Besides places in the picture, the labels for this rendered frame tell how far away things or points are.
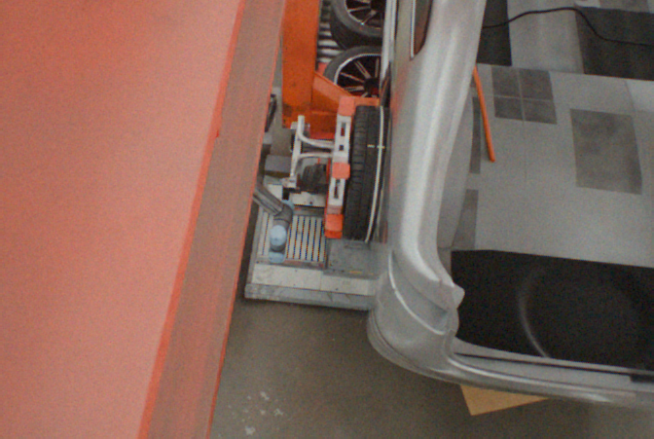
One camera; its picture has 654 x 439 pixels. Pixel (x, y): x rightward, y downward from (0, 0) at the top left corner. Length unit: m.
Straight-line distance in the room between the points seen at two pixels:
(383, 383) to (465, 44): 1.95
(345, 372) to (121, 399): 3.42
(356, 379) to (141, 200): 3.39
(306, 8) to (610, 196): 1.63
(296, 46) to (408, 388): 1.87
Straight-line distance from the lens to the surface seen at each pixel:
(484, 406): 3.80
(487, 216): 3.15
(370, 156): 2.95
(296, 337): 3.77
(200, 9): 0.45
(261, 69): 0.72
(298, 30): 3.27
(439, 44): 2.53
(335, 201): 3.02
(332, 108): 3.68
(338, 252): 3.74
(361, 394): 3.69
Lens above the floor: 3.52
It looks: 57 degrees down
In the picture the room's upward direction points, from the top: 7 degrees clockwise
